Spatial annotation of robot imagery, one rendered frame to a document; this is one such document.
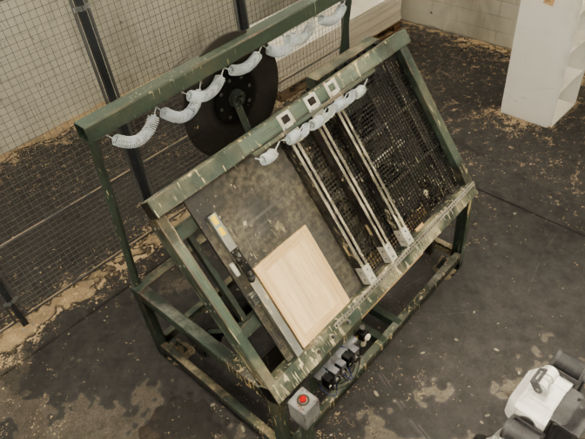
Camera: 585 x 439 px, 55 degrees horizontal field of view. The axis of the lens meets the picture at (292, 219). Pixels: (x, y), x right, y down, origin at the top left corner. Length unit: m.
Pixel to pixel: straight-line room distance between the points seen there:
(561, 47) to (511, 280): 2.49
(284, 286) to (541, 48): 4.09
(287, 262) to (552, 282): 2.50
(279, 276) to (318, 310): 0.34
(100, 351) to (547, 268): 3.68
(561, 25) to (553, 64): 0.40
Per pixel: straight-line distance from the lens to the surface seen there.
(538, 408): 2.66
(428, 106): 4.12
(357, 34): 7.88
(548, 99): 6.54
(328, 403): 3.92
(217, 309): 2.95
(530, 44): 6.39
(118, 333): 4.83
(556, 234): 5.40
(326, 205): 3.32
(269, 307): 3.11
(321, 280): 3.34
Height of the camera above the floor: 3.60
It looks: 42 degrees down
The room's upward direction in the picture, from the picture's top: 7 degrees counter-clockwise
